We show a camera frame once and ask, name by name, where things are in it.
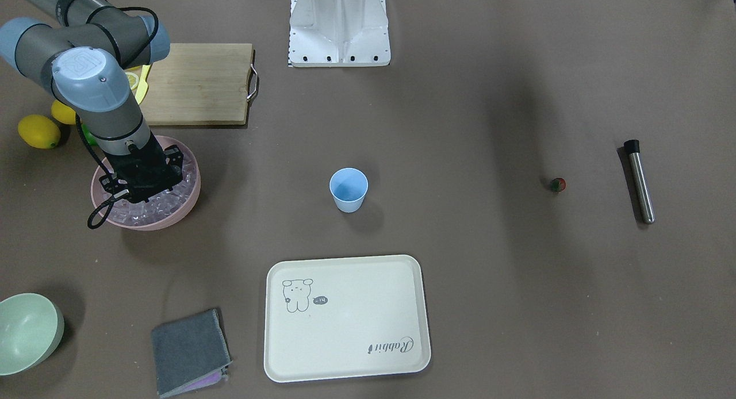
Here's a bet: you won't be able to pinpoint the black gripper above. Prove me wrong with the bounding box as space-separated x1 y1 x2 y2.
100 136 184 204

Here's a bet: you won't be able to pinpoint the clear ice cubes pile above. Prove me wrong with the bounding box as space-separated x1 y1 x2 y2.
107 152 199 227

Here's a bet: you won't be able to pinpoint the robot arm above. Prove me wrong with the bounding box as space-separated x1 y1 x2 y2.
2 0 182 203

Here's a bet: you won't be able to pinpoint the light blue cup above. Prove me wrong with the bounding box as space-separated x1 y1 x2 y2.
329 167 370 213

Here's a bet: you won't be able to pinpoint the pink bowl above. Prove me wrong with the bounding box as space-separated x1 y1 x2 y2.
87 135 201 231

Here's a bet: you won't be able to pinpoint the green lime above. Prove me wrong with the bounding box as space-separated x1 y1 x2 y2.
81 124 98 147

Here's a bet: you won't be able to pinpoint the yellow plastic knife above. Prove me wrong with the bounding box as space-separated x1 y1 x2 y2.
131 64 152 105

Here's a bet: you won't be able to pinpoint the lower lemon slice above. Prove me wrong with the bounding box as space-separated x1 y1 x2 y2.
125 71 140 93

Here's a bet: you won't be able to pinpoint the yellow lemon near board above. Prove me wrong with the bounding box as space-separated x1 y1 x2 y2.
51 100 77 125

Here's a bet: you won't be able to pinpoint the wooden cutting board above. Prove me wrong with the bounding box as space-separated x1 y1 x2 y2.
140 43 258 126

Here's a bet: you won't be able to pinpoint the yellow lemon outer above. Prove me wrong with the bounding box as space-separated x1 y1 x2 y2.
17 114 61 149

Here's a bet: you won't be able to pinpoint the mint green bowl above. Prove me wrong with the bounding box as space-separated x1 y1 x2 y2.
1 293 65 376

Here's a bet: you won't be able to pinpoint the grey folded cloth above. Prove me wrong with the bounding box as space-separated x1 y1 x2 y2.
151 308 232 398

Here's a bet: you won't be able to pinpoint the cream rabbit tray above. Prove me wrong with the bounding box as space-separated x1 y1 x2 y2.
263 255 432 383

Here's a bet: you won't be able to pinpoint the red strawberry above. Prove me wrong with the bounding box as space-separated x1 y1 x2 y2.
549 177 567 194

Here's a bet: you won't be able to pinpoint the steel muddler black tip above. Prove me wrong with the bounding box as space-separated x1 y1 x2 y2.
624 139 656 224

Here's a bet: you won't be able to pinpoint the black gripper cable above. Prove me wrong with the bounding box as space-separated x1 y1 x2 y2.
74 7 159 229

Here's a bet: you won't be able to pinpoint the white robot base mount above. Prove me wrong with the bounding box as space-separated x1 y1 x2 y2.
287 0 392 67

